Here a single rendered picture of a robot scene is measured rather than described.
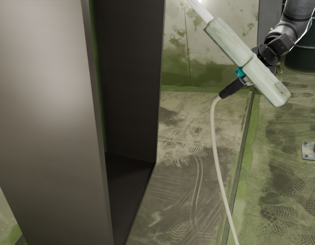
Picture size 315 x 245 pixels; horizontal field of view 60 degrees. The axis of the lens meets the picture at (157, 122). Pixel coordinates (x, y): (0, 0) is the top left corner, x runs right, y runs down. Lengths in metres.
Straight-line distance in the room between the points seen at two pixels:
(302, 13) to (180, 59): 2.01
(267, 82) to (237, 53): 0.11
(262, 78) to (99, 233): 0.66
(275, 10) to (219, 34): 1.84
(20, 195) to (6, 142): 0.22
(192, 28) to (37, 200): 2.21
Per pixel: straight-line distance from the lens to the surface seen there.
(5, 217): 1.86
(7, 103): 0.69
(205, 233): 1.69
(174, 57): 2.92
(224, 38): 0.81
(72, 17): 0.49
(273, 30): 1.01
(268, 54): 0.93
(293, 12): 1.02
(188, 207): 1.80
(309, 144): 2.34
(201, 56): 2.83
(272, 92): 0.82
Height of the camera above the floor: 1.46
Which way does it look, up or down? 34 degrees down
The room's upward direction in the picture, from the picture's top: 11 degrees counter-clockwise
